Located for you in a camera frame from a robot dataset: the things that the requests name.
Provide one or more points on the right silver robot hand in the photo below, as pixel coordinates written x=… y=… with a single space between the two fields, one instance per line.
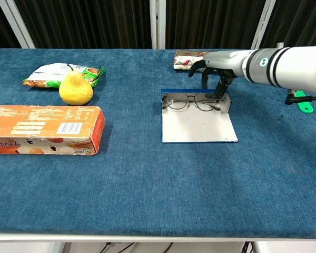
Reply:
x=223 y=62

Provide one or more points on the thin-framed eyeglasses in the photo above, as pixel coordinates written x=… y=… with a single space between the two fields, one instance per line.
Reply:
x=177 y=101

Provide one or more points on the grey blue-edged box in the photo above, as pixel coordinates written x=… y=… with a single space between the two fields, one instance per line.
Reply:
x=197 y=126

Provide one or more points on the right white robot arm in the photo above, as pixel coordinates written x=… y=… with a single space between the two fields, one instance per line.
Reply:
x=292 y=68

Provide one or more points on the blue hand clapper toy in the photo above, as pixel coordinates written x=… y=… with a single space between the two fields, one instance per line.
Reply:
x=305 y=106

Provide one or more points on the gold foil snack packet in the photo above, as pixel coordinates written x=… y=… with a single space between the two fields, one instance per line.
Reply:
x=181 y=62

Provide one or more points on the blue felt tablecloth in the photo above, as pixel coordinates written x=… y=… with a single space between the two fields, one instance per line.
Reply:
x=158 y=179

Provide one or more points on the yellow pear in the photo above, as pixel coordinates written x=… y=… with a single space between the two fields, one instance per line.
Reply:
x=75 y=91

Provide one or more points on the green white snack bag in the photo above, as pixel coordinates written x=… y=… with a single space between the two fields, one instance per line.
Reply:
x=47 y=73

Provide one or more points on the orange snack carton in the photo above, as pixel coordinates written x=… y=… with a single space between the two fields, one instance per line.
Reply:
x=42 y=126

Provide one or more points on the white partition post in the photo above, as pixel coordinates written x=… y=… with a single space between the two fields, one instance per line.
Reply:
x=15 y=23
x=158 y=23
x=263 y=23

